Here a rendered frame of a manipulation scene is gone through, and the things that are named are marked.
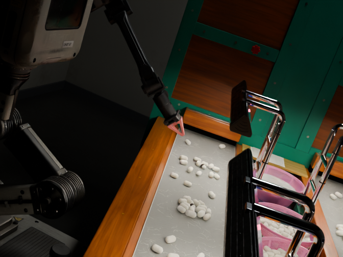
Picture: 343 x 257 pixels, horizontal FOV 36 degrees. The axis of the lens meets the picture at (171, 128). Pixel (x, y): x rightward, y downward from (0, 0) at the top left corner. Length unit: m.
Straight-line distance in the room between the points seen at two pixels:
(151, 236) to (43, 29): 0.69
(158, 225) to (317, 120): 1.22
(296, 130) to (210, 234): 1.07
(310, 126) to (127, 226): 1.35
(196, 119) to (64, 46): 1.10
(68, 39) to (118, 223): 0.58
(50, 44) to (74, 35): 0.13
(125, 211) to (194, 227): 0.25
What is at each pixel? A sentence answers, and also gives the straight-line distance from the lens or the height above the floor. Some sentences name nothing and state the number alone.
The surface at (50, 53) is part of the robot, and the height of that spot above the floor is 1.16.
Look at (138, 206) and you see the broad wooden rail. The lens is 1.75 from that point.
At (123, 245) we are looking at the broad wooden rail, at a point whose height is 0.76.
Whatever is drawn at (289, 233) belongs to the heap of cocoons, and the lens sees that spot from 2.05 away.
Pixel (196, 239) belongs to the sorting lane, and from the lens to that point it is 1.74.
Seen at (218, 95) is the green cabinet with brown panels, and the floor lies 0.96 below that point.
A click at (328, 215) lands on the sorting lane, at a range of 2.38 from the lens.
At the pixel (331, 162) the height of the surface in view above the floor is 0.99.
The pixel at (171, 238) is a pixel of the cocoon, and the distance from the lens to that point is 1.65.
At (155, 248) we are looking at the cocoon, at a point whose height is 0.75.
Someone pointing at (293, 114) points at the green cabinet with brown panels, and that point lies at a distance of 2.69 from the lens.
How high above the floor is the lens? 1.56
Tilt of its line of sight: 18 degrees down
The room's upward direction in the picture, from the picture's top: 19 degrees clockwise
